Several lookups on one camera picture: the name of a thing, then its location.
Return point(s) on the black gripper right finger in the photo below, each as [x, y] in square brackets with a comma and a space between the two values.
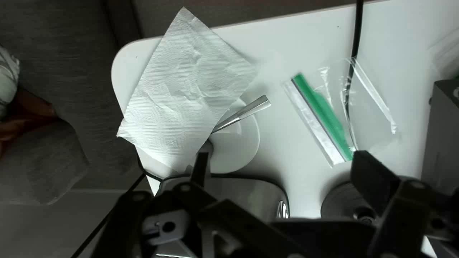
[372, 179]

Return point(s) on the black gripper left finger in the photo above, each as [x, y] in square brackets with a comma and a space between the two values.
[200, 168]

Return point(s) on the black toaster oven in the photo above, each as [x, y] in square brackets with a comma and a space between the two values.
[441, 162]

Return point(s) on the clear plastic wrapper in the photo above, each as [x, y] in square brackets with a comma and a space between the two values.
[369, 119]

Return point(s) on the green straw in plastic wrapper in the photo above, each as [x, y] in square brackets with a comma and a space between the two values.
[320, 119]

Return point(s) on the white paper napkin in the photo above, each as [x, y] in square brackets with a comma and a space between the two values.
[190, 82]

